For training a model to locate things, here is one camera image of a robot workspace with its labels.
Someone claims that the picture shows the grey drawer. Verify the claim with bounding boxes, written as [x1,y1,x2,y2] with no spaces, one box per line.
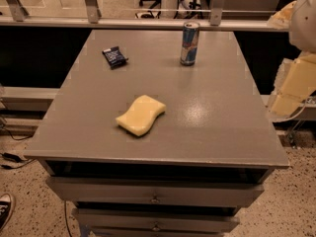
[72,208,239,232]
[46,177,264,207]

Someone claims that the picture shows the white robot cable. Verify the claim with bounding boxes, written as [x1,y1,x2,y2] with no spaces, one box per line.
[270,96,316,123]

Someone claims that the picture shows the Red Bull can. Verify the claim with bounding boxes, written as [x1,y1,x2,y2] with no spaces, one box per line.
[180,21,200,66]

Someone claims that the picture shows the black and white sneaker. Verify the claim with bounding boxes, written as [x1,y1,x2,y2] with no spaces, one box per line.
[0,193,16,232]

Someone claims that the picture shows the metal railing frame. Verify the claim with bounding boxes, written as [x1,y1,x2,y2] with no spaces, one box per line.
[0,0,282,32]

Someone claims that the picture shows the black office chair base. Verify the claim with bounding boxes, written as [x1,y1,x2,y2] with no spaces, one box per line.
[135,0,203,19]

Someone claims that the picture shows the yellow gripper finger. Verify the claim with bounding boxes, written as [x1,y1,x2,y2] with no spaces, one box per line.
[270,52,316,117]
[267,1,296,30]

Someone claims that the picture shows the yellow sponge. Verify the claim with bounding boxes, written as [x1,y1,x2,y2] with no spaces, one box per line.
[116,95,166,136]

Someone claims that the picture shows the grey drawer cabinet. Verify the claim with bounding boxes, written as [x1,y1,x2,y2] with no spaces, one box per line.
[26,30,288,237]

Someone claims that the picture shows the black floor cable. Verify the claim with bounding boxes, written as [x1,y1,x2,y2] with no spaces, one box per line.
[0,116,36,171]

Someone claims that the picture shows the dark blue snack packet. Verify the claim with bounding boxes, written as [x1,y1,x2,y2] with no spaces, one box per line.
[102,46,128,69]

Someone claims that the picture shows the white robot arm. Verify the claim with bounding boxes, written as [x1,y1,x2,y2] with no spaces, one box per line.
[268,0,316,119]

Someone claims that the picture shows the top grey drawer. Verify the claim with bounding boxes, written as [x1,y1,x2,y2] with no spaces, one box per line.
[46,177,264,207]

